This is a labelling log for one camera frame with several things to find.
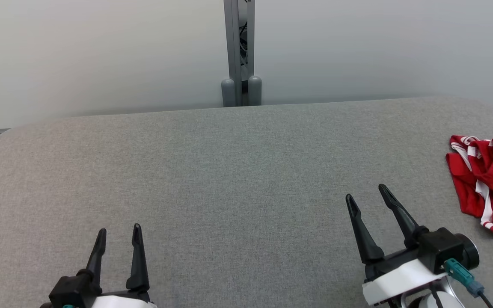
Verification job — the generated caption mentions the grey partition post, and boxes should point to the grey partition post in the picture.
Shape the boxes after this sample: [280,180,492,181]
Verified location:
[224,0,255,107]

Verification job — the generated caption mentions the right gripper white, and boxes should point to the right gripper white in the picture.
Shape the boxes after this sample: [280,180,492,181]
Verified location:
[345,184,448,306]

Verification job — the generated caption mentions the grey cylindrical post foot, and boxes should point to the grey cylindrical post foot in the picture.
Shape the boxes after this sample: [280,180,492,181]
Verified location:
[221,78,236,107]
[248,75,262,106]

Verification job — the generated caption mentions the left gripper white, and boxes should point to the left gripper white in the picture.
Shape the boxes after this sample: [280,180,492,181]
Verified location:
[77,223,157,308]

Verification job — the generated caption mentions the right teal-plug camera cable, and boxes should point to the right teal-plug camera cable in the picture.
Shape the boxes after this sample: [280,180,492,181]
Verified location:
[443,258,493,308]

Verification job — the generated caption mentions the black cables inside post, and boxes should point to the black cables inside post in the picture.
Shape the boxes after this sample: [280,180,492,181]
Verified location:
[239,21,249,65]

